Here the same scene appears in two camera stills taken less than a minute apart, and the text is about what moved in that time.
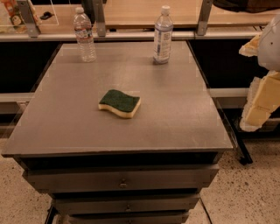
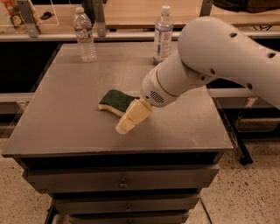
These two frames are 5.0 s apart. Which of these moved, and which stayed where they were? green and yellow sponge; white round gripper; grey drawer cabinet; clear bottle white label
Moved: white round gripper
Stayed: grey drawer cabinet; green and yellow sponge; clear bottle white label
